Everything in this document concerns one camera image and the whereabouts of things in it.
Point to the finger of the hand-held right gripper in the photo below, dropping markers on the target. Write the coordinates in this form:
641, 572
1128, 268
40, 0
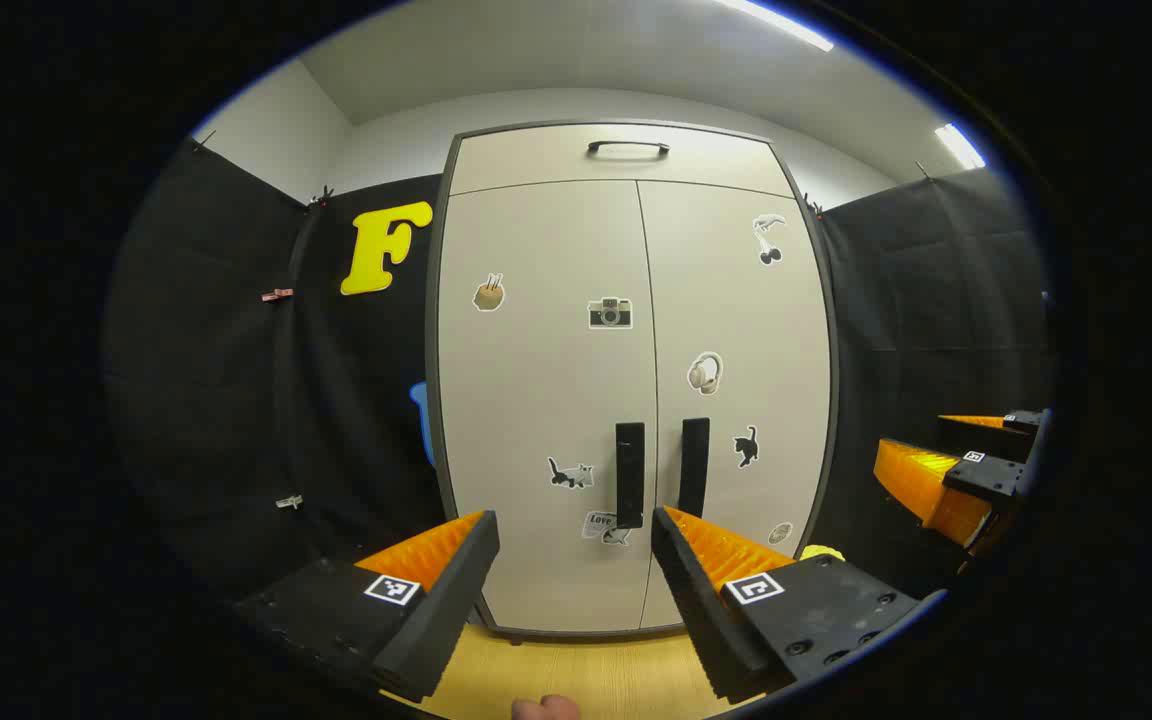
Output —
986, 435
921, 480

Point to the cabinet door with camera sticker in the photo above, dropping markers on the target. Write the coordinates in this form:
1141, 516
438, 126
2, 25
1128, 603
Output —
536, 400

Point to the red cloth clip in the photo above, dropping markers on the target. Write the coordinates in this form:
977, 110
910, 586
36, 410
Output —
276, 294

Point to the beige double-door shoe cabinet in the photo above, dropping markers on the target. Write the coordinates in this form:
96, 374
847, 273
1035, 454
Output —
626, 620

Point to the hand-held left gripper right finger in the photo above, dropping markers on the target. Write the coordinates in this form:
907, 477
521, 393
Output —
706, 610

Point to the short ceiling light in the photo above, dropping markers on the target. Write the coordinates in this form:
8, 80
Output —
959, 146

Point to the cabinet door with headphone sticker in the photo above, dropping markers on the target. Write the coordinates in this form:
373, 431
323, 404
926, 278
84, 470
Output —
756, 340

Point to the beige cabinet drawer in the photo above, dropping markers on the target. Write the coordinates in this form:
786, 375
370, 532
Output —
536, 160

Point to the white cloth clip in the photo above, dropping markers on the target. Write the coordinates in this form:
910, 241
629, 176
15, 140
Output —
288, 501

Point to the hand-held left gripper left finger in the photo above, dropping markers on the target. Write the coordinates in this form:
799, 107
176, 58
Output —
441, 600

